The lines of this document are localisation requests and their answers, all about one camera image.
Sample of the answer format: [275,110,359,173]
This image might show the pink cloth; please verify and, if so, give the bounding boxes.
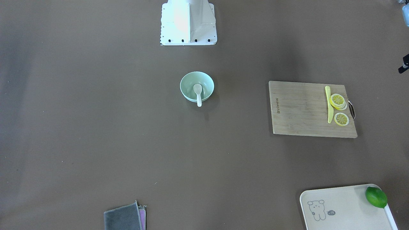
[138,205,147,230]

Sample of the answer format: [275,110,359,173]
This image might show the single lemon slice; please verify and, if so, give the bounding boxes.
[334,112,349,127]

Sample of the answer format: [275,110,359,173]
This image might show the pale blue object at corner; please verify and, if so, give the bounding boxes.
[397,0,409,27]

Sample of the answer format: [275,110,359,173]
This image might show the yellow plastic knife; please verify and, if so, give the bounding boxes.
[325,85,334,124]

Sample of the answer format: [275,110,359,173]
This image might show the stacked lemon slices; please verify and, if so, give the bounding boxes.
[329,94,348,111]

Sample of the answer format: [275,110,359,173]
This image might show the black clamp at edge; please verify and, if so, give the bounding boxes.
[398,54,409,74]

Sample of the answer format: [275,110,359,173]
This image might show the bamboo cutting board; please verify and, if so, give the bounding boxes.
[268,80,358,138]

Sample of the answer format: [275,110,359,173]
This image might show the light green bowl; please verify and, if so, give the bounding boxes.
[180,71,215,103]

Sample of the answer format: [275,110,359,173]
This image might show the white ceramic spoon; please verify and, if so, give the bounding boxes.
[193,83,203,107]

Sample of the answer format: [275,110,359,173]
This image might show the grey cloth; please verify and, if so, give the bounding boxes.
[104,201,142,230]

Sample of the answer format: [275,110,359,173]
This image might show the beige tray with bear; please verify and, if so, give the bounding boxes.
[299,184,397,230]

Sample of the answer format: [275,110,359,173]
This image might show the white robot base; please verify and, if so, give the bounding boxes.
[160,0,218,46]

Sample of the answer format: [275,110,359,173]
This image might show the green lime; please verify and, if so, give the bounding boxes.
[365,187,388,209]

